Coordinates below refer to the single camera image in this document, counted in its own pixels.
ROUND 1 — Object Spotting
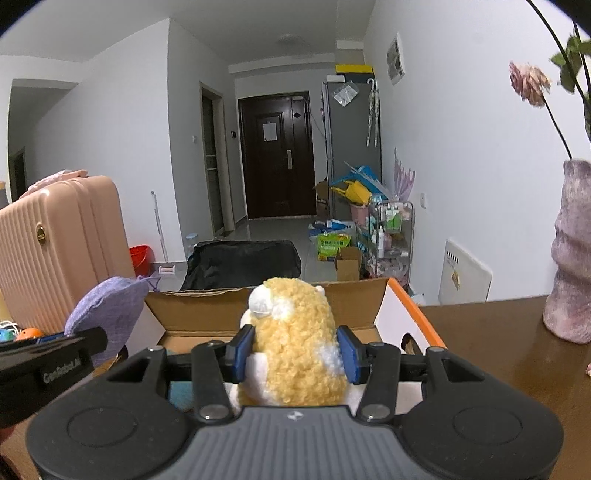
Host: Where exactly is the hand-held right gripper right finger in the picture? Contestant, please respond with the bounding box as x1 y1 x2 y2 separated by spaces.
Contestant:
337 325 483 422

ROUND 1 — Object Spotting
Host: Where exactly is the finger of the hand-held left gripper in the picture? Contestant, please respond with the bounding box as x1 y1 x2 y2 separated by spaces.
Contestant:
0 327 109 372

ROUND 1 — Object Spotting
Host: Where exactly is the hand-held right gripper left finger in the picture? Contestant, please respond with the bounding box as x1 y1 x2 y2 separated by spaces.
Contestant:
108 324 256 422

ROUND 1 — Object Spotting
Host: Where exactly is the red printed cardboard box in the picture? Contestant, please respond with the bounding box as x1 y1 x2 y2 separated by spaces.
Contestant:
121 277 448 402

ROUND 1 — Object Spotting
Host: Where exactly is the yellow plush toy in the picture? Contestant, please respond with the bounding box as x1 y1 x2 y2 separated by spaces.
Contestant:
229 277 365 395

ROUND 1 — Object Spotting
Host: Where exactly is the purple knitted cloth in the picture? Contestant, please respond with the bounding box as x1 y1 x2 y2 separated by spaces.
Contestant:
65 276 151 361

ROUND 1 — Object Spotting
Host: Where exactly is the small brown cardboard box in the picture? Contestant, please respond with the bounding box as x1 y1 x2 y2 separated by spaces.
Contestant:
335 247 363 281

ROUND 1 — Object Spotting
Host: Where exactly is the black duffel bag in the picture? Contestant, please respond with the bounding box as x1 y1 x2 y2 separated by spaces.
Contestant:
179 240 302 291

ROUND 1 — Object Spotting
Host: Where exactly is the pink ribbed suitcase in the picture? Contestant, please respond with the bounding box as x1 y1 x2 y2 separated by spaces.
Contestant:
0 170 134 324

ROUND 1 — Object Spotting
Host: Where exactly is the green printed bag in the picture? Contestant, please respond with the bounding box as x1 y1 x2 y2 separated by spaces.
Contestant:
318 233 352 262

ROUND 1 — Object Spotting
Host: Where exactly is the red bucket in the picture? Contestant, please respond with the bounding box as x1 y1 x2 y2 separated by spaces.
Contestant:
128 244 151 278

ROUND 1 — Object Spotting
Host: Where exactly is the white mop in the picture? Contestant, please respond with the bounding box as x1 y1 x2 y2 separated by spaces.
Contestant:
151 190 176 277

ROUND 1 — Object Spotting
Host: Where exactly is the yellow bag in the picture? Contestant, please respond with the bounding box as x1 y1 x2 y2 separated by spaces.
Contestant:
330 180 370 206

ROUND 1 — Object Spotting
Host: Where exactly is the dark brown entrance door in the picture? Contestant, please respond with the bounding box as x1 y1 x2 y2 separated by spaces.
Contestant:
238 91 316 220

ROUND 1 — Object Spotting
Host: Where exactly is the blue plastic bag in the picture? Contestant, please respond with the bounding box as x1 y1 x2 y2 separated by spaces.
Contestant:
344 161 382 185

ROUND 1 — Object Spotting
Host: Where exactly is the grey interior door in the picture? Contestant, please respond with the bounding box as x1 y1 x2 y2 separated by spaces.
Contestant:
199 82 225 236

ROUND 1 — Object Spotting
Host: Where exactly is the grey refrigerator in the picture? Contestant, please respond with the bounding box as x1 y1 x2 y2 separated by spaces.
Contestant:
323 79 383 232

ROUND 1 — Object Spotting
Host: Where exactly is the clear folded umbrella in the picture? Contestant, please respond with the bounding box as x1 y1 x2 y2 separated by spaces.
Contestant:
366 78 382 147

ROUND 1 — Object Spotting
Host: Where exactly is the purple textured vase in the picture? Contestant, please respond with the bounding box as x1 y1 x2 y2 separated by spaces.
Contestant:
542 159 591 344

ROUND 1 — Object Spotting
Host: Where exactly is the clear pouch on refrigerator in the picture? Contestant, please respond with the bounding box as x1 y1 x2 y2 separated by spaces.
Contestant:
332 83 360 106

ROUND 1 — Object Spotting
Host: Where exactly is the wire rolling cart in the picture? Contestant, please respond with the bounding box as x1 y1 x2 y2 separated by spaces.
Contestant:
365 200 415 287

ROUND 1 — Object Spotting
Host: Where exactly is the white wall panel box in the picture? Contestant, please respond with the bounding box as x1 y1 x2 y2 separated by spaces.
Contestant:
438 237 493 305

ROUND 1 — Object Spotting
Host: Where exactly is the purple feathery wall decoration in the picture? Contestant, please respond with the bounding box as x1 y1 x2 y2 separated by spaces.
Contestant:
392 148 416 199

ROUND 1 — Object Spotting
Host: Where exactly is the white wall fuse box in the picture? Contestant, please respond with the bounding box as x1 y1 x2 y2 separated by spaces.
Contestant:
387 37 407 86

